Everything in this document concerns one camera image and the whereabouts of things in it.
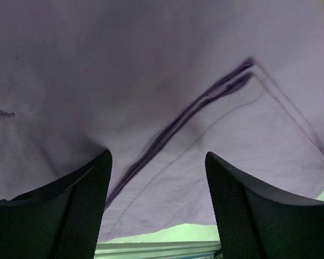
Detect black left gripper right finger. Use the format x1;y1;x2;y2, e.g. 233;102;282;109
205;152;324;258

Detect purple trousers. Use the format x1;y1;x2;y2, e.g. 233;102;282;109
0;1;324;242

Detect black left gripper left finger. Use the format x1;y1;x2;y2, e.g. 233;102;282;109
0;150;112;258

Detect aluminium mounting rail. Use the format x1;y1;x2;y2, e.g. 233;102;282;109
94;241;221;259

